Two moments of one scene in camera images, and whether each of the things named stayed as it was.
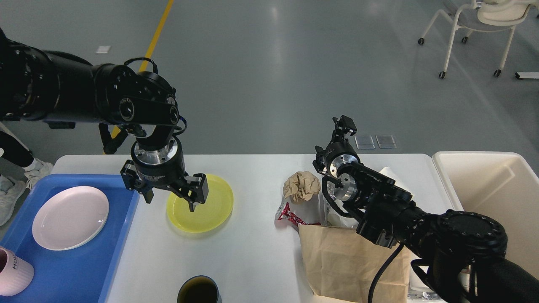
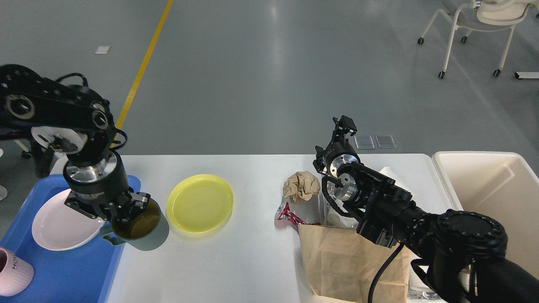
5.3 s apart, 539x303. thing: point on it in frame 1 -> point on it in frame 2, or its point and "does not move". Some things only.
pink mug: [16, 274] does not move
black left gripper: [165, 167] -> [100, 190]
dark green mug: [198, 289] -> [144, 227]
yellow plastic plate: [207, 216] does not move
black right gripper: [340, 152] does not move
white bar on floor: [527, 75] does not move
